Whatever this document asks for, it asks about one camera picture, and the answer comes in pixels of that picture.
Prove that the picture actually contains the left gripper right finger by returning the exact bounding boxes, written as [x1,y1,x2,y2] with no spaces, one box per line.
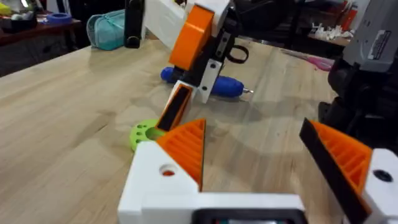
[299,118,398,224]

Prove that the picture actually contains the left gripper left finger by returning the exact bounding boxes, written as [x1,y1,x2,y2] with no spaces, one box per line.
[118,118,206,224]

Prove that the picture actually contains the blue electric screwdriver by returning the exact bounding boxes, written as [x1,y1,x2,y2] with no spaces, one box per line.
[160,66,254,98]

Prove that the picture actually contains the green disc with holes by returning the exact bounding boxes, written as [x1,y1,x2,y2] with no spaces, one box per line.
[129,118,166,152]

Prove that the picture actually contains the teal zip bag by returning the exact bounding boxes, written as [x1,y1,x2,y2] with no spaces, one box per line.
[86,9,126,52]

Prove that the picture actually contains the pink scissors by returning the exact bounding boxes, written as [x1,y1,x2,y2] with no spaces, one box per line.
[280,48,335,72]

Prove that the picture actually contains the heap of white parts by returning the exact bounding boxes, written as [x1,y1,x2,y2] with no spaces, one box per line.
[310,22,355,41]

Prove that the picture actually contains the blue tape roll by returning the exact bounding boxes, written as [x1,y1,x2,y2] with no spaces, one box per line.
[45,12,73,26]

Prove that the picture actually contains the red box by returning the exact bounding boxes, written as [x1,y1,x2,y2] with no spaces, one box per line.
[340,7,359,32]

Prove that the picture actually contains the dark brown side table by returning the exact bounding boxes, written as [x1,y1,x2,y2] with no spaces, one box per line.
[0,18,82,47]

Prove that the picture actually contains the black cable loop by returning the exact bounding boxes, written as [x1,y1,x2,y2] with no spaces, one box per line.
[226,44,250,65]

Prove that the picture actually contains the black upright post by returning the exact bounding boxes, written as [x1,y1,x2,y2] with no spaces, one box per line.
[124,0,146,49]

